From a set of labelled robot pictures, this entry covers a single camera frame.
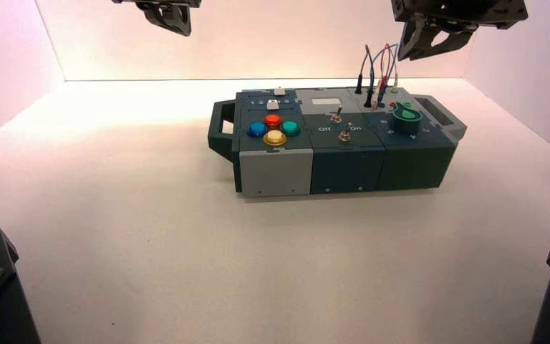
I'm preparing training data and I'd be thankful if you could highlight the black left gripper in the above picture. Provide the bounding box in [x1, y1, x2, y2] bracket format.
[111, 0, 203, 37]

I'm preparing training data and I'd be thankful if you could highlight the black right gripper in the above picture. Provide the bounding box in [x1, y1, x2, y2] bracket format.
[391, 0, 529, 62]

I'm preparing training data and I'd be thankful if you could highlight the green rotary pointer knob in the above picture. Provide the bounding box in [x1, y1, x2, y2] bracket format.
[392, 100, 423, 135]

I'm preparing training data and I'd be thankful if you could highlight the dark teal control box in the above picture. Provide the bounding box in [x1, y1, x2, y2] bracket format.
[207, 87, 468, 198]

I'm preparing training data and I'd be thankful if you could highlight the yellow round push button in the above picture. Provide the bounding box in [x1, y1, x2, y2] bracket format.
[263, 130, 288, 148]

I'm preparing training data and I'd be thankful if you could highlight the red banana plug cable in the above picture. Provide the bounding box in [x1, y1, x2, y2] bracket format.
[377, 43, 392, 102]

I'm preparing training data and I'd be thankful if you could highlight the black banana plug cable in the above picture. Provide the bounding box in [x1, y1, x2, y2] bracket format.
[364, 52, 377, 109]
[354, 44, 371, 95]

